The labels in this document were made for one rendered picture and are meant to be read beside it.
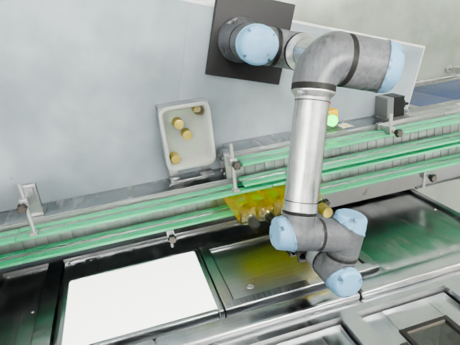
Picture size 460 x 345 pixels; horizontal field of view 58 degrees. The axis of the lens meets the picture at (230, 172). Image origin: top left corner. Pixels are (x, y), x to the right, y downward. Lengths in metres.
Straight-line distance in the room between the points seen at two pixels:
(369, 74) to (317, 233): 0.36
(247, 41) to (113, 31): 0.44
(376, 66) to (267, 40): 0.43
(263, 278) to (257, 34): 0.71
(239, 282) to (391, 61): 0.72
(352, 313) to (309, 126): 0.53
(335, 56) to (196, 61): 0.68
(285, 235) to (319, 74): 0.34
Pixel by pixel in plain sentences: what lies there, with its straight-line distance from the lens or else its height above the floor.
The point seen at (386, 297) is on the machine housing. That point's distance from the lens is 1.24.
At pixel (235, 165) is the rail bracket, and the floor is 1.01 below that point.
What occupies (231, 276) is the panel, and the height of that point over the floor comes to 1.18.
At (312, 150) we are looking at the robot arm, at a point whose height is 1.44.
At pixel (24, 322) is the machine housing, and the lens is 1.39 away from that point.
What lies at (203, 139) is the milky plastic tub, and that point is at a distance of 1.51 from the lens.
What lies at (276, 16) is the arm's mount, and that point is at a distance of 1.53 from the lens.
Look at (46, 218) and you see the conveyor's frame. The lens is 1.45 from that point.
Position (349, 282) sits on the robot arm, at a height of 1.51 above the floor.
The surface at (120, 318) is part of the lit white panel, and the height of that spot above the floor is 1.24.
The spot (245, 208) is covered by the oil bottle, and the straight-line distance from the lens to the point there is 1.30.
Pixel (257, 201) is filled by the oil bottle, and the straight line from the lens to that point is 1.34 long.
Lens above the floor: 2.20
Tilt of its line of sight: 65 degrees down
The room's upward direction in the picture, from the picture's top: 139 degrees clockwise
